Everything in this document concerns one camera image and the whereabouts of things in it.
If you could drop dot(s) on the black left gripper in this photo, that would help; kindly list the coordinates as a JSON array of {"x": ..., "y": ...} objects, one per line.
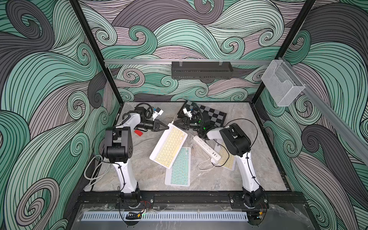
[{"x": 156, "y": 126}]

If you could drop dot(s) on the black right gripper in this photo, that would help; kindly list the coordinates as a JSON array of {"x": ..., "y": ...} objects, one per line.
[{"x": 187, "y": 123}]

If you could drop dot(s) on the yellow keyboard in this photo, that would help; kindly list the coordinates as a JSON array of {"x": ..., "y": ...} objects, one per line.
[
  {"x": 230, "y": 161},
  {"x": 168, "y": 146}
]

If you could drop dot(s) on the white power strip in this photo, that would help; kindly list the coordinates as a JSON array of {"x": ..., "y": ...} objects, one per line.
[{"x": 215, "y": 157}]

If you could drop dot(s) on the green white keyboard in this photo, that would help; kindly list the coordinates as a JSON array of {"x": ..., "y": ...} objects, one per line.
[{"x": 179, "y": 174}]

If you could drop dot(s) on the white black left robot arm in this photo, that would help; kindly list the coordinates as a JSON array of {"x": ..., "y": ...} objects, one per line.
[{"x": 118, "y": 148}]

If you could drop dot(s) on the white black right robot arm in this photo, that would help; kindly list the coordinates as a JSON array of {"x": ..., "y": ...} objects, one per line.
[{"x": 221, "y": 142}]

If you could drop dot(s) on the red tag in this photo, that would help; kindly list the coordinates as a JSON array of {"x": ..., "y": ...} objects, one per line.
[{"x": 138, "y": 132}]

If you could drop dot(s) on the black white chessboard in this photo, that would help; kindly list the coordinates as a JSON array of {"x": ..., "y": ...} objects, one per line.
[{"x": 217, "y": 118}]

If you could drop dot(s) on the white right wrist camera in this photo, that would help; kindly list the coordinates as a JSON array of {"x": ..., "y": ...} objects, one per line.
[{"x": 187, "y": 113}]

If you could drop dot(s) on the black wall tray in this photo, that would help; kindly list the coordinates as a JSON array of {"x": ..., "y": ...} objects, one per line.
[{"x": 201, "y": 71}]

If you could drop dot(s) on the aluminium rail back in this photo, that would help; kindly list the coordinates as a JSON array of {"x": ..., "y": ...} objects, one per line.
[{"x": 134, "y": 61}]

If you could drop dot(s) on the aluminium rail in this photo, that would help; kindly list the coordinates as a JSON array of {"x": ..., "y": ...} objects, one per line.
[
  {"x": 134, "y": 61},
  {"x": 317, "y": 91}
]

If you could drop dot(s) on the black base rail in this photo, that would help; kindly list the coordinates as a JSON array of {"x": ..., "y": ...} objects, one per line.
[{"x": 156, "y": 199}]

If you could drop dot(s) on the white slotted cable duct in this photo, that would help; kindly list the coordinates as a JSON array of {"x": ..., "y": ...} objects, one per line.
[{"x": 166, "y": 216}]

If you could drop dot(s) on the clear plastic wall box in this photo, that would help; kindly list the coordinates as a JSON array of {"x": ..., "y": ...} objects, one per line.
[{"x": 282, "y": 82}]

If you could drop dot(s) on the aluminium rail right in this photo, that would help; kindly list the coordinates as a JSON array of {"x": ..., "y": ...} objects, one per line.
[{"x": 317, "y": 91}]

